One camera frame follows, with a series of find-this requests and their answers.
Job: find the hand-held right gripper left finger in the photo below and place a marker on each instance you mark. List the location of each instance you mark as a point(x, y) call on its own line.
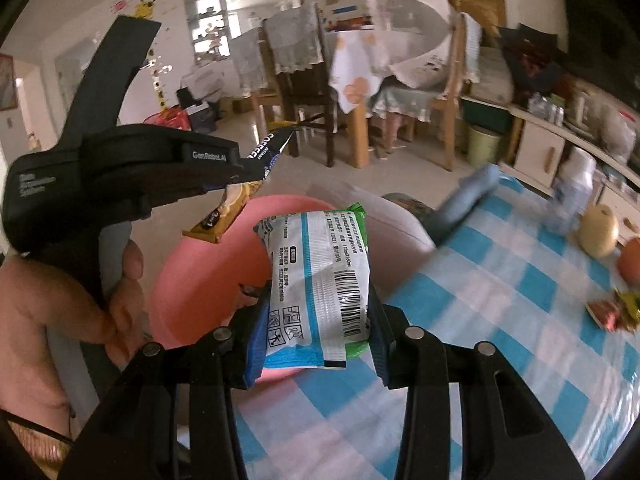
point(257, 350)

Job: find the white green snack packet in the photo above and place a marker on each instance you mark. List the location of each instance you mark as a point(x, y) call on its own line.
point(315, 285)

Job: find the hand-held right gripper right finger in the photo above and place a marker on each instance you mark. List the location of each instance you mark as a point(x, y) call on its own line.
point(382, 345)

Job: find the wooden chair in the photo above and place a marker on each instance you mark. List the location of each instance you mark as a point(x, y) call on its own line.
point(452, 110)

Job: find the clear plastic bag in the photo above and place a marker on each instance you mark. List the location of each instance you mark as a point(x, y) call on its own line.
point(620, 135)

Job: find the green waste bin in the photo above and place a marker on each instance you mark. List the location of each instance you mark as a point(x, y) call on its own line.
point(484, 146)

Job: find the white kettle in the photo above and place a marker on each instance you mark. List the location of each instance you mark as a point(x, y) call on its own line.
point(585, 107)

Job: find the dark cloth bag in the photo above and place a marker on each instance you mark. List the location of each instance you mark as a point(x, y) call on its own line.
point(537, 60)

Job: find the large yellow pear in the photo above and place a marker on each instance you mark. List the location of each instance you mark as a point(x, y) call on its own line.
point(599, 232)

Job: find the white mesh food cover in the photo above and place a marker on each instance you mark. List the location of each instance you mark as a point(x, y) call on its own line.
point(415, 25)

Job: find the blue rolled cushion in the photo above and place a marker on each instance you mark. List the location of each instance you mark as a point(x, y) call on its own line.
point(465, 205)

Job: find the red crumpled wrapper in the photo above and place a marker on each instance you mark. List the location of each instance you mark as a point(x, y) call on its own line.
point(602, 315)

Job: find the gold green crumpled wrapper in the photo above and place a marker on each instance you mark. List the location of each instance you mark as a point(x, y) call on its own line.
point(630, 310)

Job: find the blue checked tablecloth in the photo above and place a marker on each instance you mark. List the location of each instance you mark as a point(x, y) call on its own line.
point(475, 335)

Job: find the lace covered chair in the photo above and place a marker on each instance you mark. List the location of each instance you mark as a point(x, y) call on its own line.
point(295, 60)

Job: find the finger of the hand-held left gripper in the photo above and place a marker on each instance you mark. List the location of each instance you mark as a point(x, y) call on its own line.
point(235, 170)

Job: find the brown coffee sachet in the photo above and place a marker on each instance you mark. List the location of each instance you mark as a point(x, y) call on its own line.
point(230, 210)

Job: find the white milk bottle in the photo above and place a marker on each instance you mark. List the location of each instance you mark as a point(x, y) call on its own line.
point(572, 190)

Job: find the white printed dining tablecloth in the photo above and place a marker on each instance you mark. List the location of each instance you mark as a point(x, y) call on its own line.
point(355, 75)

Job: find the red apple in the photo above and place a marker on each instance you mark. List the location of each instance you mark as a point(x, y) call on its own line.
point(631, 260)

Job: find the pink plastic basin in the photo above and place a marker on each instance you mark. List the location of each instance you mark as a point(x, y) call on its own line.
point(200, 285)

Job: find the person's left hand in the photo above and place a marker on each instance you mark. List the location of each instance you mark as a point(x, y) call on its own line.
point(122, 320)

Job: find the person's left forearm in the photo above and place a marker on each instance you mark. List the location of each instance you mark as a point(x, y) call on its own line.
point(30, 390)

